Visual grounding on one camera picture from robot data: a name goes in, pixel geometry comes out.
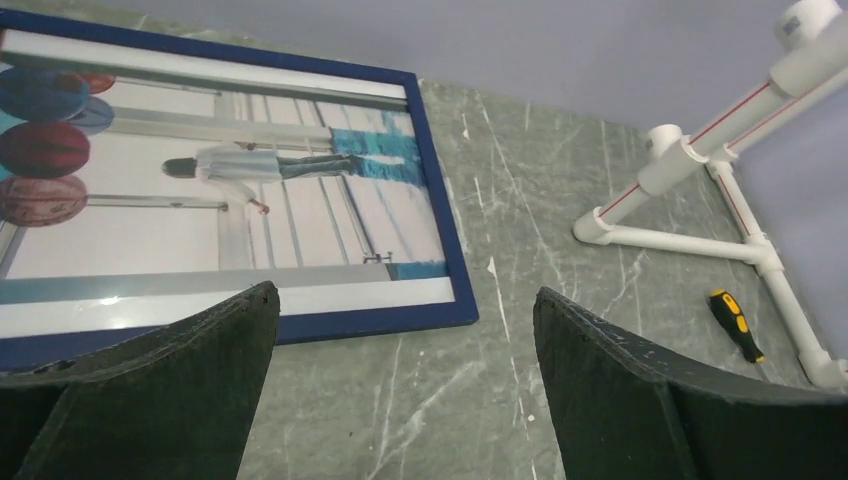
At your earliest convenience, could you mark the white PVC pipe stand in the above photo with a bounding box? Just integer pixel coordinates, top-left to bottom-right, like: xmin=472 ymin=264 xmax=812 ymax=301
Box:
xmin=572 ymin=0 xmax=848 ymax=391

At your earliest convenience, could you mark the yellow black screwdriver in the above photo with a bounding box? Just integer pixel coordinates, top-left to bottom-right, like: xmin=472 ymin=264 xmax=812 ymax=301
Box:
xmin=708 ymin=289 xmax=765 ymax=364

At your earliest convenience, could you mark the blue photo frame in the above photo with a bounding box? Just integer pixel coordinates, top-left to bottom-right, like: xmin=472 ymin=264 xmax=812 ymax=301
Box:
xmin=1 ymin=9 xmax=479 ymax=369

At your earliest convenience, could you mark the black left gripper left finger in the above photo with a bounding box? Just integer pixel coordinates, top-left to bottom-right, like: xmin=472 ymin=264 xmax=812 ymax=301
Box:
xmin=1 ymin=281 xmax=280 ymax=479

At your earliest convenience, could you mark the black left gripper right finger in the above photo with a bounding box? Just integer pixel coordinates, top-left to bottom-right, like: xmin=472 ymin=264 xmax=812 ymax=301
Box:
xmin=533 ymin=287 xmax=847 ymax=479

